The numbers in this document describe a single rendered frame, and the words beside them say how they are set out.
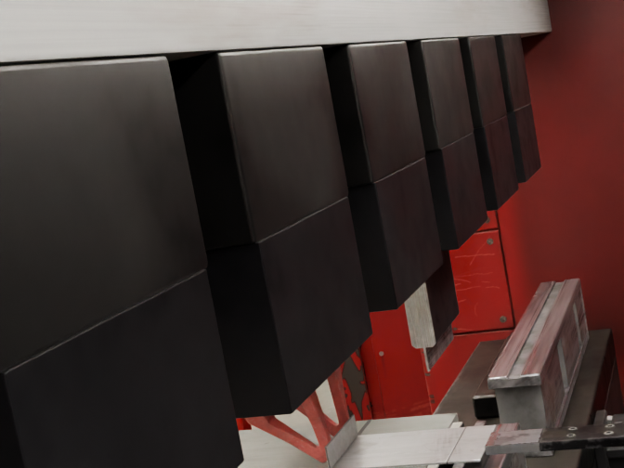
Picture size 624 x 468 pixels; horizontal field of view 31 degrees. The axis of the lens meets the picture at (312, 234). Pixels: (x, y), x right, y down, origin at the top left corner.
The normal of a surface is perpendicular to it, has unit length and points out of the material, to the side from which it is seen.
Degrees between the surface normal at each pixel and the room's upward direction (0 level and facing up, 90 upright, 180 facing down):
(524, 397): 90
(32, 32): 90
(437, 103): 90
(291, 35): 90
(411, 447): 0
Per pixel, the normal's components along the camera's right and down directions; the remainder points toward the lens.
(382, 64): 0.93, -0.13
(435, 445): -0.18, -0.98
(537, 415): -0.31, 0.18
